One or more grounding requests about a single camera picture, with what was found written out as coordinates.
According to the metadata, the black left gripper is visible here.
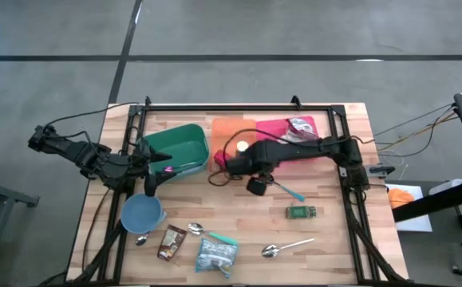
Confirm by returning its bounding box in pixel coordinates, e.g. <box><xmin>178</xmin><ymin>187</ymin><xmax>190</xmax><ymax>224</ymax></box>
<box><xmin>130</xmin><ymin>137</ymin><xmax>178</xmax><ymax>199</ymax></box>

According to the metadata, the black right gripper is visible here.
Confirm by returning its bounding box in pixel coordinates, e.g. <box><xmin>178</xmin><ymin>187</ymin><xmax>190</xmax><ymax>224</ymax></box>
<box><xmin>224</xmin><ymin>151</ymin><xmax>270</xmax><ymax>197</ymax></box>

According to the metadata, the red spice tin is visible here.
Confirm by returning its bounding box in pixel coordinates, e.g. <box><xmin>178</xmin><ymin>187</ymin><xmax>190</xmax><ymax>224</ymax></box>
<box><xmin>213</xmin><ymin>149</ymin><xmax>231</xmax><ymax>167</ymax></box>

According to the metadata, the red ramen packet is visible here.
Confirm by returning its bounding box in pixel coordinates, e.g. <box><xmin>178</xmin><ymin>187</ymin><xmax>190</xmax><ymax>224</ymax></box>
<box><xmin>284</xmin><ymin>116</ymin><xmax>319</xmax><ymax>143</ymax></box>

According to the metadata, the spoon with mint green handle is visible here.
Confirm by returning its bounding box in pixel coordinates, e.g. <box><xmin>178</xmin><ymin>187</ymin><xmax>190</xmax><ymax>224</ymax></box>
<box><xmin>186</xmin><ymin>222</ymin><xmax>239</xmax><ymax>246</ymax></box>

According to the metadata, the blue ramen packet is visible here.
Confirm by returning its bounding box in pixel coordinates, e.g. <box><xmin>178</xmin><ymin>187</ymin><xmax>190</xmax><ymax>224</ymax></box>
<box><xmin>194</xmin><ymin>238</ymin><xmax>239</xmax><ymax>279</ymax></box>

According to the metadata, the teal green plastic bin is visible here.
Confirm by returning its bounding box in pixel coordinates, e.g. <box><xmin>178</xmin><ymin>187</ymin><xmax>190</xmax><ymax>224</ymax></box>
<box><xmin>136</xmin><ymin>123</ymin><xmax>211</xmax><ymax>183</ymax></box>

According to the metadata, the orange plastic tray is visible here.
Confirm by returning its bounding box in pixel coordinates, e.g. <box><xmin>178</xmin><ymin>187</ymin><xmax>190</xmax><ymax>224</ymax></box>
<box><xmin>210</xmin><ymin>117</ymin><xmax>258</xmax><ymax>172</ymax></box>

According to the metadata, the pink plastic tray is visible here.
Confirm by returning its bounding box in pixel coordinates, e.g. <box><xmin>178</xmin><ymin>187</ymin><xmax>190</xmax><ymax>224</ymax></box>
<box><xmin>255</xmin><ymin>115</ymin><xmax>320</xmax><ymax>160</ymax></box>

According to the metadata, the blue cup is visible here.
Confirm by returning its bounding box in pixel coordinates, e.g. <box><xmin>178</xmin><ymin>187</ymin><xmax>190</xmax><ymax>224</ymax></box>
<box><xmin>120</xmin><ymin>193</ymin><xmax>164</xmax><ymax>235</ymax></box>

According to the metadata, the green label spice jar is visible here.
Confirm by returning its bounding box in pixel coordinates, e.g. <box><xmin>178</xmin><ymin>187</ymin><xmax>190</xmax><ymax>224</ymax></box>
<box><xmin>285</xmin><ymin>205</ymin><xmax>318</xmax><ymax>220</ymax></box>

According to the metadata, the brown snack packet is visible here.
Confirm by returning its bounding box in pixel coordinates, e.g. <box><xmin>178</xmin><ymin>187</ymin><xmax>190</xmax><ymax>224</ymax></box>
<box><xmin>157</xmin><ymin>224</ymin><xmax>188</xmax><ymax>262</ymax></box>

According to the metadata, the plain silver spoon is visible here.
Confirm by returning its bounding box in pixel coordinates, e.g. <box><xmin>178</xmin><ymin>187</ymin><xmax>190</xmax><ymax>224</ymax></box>
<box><xmin>261</xmin><ymin>238</ymin><xmax>315</xmax><ymax>258</ymax></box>

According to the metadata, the orange cloth object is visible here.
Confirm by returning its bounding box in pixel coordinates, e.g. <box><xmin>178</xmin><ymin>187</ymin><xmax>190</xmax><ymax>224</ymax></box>
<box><xmin>388</xmin><ymin>187</ymin><xmax>415</xmax><ymax>210</ymax></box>

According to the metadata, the white paper sheet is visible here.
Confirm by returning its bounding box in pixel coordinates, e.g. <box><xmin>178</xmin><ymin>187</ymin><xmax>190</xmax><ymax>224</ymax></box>
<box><xmin>385</xmin><ymin>183</ymin><xmax>434</xmax><ymax>233</ymax></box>

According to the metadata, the white plastic container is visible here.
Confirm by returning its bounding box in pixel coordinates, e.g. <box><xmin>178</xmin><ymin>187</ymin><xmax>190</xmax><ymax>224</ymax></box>
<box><xmin>428</xmin><ymin>178</ymin><xmax>462</xmax><ymax>196</ymax></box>

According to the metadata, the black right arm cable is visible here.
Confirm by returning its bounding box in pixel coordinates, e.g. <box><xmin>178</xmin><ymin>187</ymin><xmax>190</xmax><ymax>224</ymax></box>
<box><xmin>206</xmin><ymin>127</ymin><xmax>279</xmax><ymax>188</ymax></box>

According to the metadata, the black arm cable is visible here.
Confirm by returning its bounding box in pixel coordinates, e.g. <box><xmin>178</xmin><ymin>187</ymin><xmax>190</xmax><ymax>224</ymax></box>
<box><xmin>45</xmin><ymin>101</ymin><xmax>140</xmax><ymax>132</ymax></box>
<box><xmin>206</xmin><ymin>127</ymin><xmax>279</xmax><ymax>188</ymax></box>

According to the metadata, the black aluminium table frame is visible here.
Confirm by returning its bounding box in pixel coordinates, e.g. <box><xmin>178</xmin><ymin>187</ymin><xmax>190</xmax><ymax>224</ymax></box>
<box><xmin>70</xmin><ymin>95</ymin><xmax>405</xmax><ymax>285</ymax></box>

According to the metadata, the spoon with light blue handle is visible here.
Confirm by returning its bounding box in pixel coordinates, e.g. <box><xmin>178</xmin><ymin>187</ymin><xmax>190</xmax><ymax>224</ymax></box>
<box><xmin>134</xmin><ymin>232</ymin><xmax>152</xmax><ymax>247</ymax></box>

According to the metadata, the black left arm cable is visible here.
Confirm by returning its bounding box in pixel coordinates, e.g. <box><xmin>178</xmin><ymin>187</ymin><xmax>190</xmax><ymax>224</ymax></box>
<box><xmin>45</xmin><ymin>101</ymin><xmax>140</xmax><ymax>132</ymax></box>

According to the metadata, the cable bundle to stand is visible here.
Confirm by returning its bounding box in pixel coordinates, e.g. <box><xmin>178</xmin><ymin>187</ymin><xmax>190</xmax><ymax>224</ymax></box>
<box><xmin>357</xmin><ymin>102</ymin><xmax>457</xmax><ymax>160</ymax></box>

